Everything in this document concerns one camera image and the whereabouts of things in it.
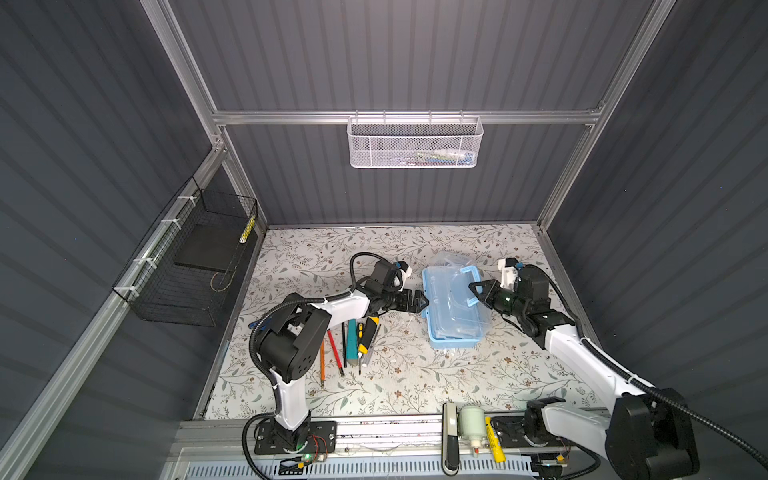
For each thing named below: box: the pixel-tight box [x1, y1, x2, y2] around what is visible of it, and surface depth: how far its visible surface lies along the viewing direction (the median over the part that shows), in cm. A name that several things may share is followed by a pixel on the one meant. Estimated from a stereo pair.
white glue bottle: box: [460, 406, 486, 456], surface depth 71 cm
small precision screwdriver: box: [358, 320, 381, 375], surface depth 92 cm
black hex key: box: [341, 322, 347, 368], surface depth 91 cm
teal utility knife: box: [346, 319, 359, 367], surface depth 90 cm
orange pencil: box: [320, 340, 325, 381], surface depth 88 cm
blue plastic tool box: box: [422, 251, 492, 349], surface depth 84 cm
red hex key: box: [327, 329, 345, 377], surface depth 89 cm
